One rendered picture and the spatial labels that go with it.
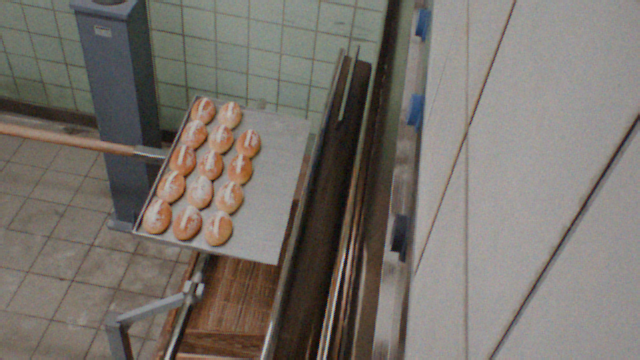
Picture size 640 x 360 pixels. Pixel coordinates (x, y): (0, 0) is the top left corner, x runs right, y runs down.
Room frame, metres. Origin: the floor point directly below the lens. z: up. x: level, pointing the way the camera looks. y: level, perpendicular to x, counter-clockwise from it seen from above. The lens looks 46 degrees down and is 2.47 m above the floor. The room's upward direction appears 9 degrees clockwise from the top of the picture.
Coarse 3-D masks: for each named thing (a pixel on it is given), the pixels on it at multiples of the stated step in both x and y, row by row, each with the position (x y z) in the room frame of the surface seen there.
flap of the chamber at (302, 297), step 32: (352, 96) 1.33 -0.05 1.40; (352, 128) 1.21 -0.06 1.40; (320, 160) 1.07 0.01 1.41; (352, 160) 1.10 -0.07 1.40; (320, 192) 0.97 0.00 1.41; (320, 224) 0.88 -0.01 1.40; (320, 256) 0.80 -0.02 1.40; (320, 288) 0.72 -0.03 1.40; (288, 320) 0.64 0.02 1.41; (320, 320) 0.65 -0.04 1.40; (288, 352) 0.57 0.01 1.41
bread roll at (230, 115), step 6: (222, 108) 1.42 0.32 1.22; (228, 108) 1.41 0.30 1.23; (234, 108) 1.41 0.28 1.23; (222, 114) 1.39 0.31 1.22; (228, 114) 1.39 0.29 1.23; (234, 114) 1.39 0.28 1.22; (240, 114) 1.42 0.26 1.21; (222, 120) 1.38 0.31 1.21; (228, 120) 1.37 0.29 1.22; (234, 120) 1.38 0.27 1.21; (228, 126) 1.37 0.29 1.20; (234, 126) 1.38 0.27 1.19
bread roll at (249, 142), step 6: (246, 132) 1.32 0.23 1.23; (252, 132) 1.32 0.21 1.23; (240, 138) 1.30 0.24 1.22; (246, 138) 1.29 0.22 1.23; (252, 138) 1.30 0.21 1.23; (258, 138) 1.32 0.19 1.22; (240, 144) 1.28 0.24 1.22; (246, 144) 1.28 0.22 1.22; (252, 144) 1.28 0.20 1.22; (258, 144) 1.30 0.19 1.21; (240, 150) 1.27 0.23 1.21; (246, 150) 1.27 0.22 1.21; (252, 150) 1.27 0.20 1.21; (252, 156) 1.27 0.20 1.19
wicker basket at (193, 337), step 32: (288, 224) 1.47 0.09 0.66; (224, 256) 1.34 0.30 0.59; (224, 288) 1.21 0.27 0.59; (256, 288) 1.23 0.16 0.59; (192, 320) 1.07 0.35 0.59; (224, 320) 1.09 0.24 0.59; (256, 320) 1.11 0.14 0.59; (192, 352) 0.94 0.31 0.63; (224, 352) 0.94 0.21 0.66; (256, 352) 0.94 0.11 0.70
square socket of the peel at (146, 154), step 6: (138, 150) 1.21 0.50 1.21; (144, 150) 1.21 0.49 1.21; (150, 150) 1.21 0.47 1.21; (156, 150) 1.22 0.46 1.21; (162, 150) 1.22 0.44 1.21; (138, 156) 1.19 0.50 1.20; (144, 156) 1.19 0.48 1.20; (150, 156) 1.19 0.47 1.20; (156, 156) 1.19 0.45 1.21; (162, 156) 1.20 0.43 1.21; (144, 162) 1.19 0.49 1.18; (150, 162) 1.19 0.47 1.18; (156, 162) 1.19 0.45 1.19; (162, 162) 1.19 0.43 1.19
